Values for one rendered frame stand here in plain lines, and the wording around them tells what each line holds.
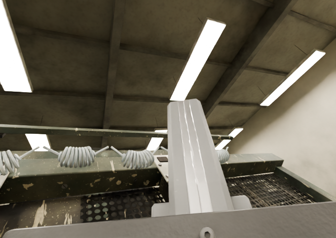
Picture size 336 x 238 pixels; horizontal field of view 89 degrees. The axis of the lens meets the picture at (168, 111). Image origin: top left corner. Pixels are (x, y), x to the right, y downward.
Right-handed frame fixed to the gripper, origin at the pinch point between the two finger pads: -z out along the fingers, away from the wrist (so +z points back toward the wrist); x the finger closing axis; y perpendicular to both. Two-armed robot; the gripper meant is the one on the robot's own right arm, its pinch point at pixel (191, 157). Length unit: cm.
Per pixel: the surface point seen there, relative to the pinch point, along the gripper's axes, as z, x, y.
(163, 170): -34, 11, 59
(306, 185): -41, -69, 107
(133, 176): -31, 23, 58
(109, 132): -37, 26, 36
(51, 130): -32, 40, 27
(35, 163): -30, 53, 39
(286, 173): -51, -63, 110
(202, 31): -247, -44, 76
